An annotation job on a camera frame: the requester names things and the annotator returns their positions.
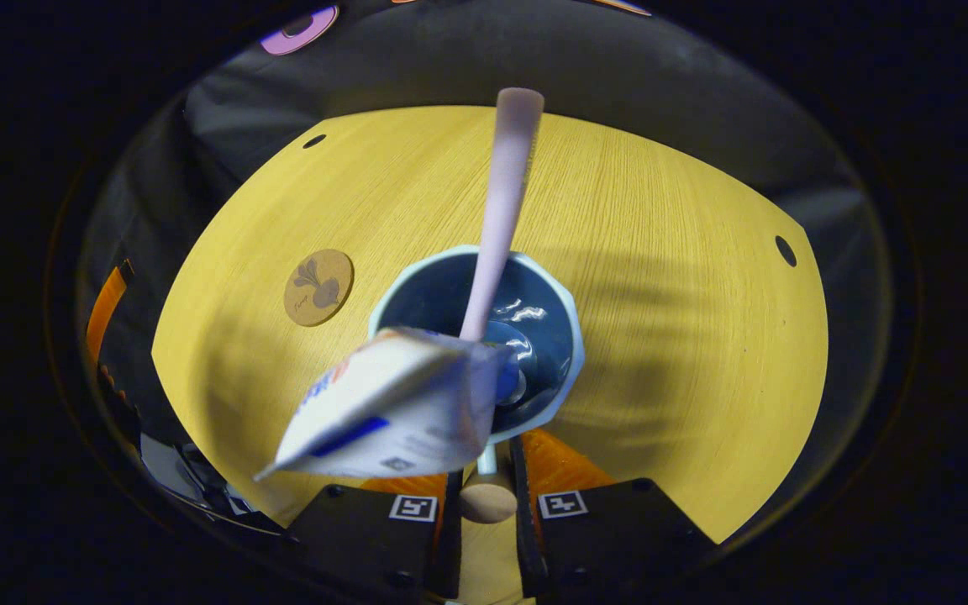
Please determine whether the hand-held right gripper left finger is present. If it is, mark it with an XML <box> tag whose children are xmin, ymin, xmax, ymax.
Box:
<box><xmin>287</xmin><ymin>469</ymin><xmax>464</xmax><ymax>602</ymax></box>

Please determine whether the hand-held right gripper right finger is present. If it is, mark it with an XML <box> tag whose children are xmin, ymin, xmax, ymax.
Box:
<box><xmin>509</xmin><ymin>429</ymin><xmax>716</xmax><ymax>602</ymax></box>

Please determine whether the white toothpaste tube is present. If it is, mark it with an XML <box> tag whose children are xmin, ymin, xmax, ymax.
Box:
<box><xmin>253</xmin><ymin>326</ymin><xmax>523</xmax><ymax>481</ymax></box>

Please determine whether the round brown coaster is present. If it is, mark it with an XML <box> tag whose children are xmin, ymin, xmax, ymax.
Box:
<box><xmin>283</xmin><ymin>249</ymin><xmax>355</xmax><ymax>328</ymax></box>

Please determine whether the pale green cup wooden handle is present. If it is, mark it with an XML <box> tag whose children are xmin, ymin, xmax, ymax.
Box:
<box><xmin>366</xmin><ymin>245</ymin><xmax>586</xmax><ymax>526</ymax></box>

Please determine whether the pale pink toothbrush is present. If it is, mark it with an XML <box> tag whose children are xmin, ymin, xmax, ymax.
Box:
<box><xmin>459</xmin><ymin>87</ymin><xmax>545</xmax><ymax>344</ymax></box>

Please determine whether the yellow wooden desktop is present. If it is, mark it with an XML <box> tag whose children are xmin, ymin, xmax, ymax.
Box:
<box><xmin>150</xmin><ymin>105</ymin><xmax>829</xmax><ymax>605</ymax></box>

